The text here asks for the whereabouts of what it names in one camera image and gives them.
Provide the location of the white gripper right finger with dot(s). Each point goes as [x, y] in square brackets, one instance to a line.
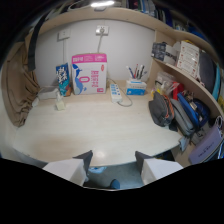
[158, 167]

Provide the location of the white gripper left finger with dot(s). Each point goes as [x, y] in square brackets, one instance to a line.
[68, 168]

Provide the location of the purple paper bag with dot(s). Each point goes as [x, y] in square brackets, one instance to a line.
[207, 145]

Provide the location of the grey waist bag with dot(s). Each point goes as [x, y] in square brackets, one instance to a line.
[161, 110]

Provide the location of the blue bag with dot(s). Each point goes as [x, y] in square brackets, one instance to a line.
[195, 111]

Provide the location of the white tray box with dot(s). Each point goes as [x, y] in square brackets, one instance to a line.
[47, 92]

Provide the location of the red packet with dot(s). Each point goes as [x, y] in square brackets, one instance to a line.
[177, 90]

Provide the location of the blue and white tissue box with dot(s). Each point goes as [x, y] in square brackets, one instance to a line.
[136, 87]

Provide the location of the white power strip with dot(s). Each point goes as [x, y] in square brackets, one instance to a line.
[115, 92]

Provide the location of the clear plastic container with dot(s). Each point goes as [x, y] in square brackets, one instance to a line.
[164, 80]

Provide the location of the blue snack packet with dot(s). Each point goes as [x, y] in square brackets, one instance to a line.
[63, 80]

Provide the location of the brown curtain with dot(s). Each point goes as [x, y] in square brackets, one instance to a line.
[18, 86]

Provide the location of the pink and white carton box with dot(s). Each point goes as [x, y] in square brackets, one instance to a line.
[89, 74]

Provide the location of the pens bundle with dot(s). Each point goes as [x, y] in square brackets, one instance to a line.
[136, 71]

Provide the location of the white boxes stack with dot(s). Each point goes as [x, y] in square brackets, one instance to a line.
[188, 58]

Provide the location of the black box on shelf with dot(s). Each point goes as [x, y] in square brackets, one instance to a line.
[162, 51]

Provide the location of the wooden shelf unit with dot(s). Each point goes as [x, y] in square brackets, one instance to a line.
[166, 40]

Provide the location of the white wall switch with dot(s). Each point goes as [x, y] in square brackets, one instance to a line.
[64, 34]

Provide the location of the white wall socket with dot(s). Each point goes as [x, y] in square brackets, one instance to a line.
[102, 30]

